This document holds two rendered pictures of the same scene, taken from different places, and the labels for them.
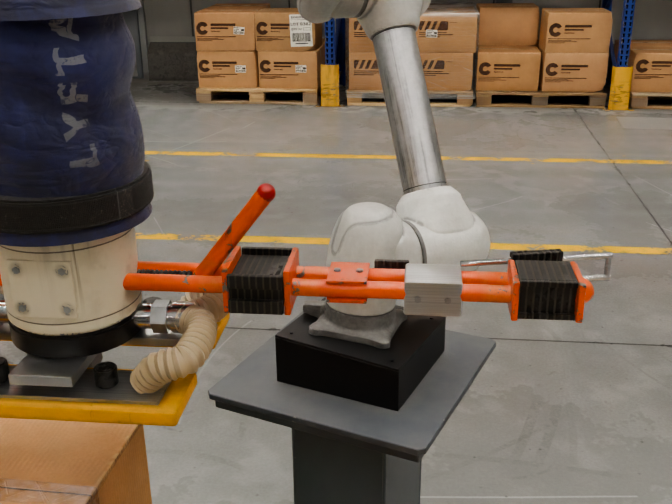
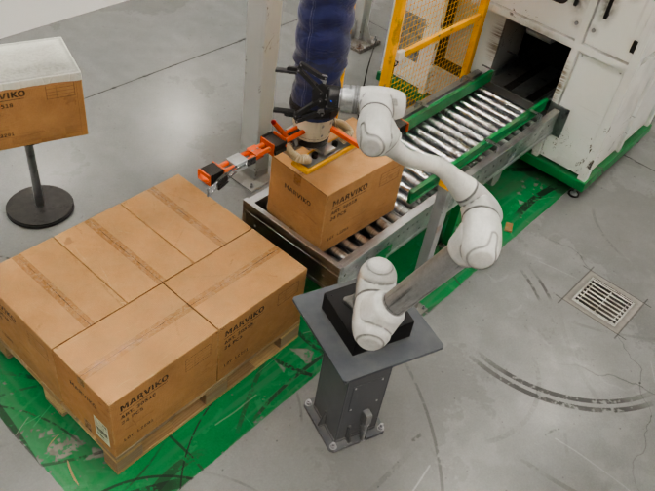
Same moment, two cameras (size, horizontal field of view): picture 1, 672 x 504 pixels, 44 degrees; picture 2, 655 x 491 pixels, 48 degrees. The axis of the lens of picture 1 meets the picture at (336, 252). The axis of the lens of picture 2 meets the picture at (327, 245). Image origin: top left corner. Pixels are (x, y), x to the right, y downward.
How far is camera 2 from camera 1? 356 cm
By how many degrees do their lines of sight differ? 95
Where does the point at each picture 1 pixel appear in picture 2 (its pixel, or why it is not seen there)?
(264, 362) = not seen: hidden behind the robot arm
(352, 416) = not seen: hidden behind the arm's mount
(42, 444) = (331, 175)
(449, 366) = (337, 347)
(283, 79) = not seen: outside the picture
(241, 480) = (476, 434)
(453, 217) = (365, 305)
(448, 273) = (233, 160)
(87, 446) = (323, 181)
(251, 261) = (279, 140)
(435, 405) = (314, 321)
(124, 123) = (298, 90)
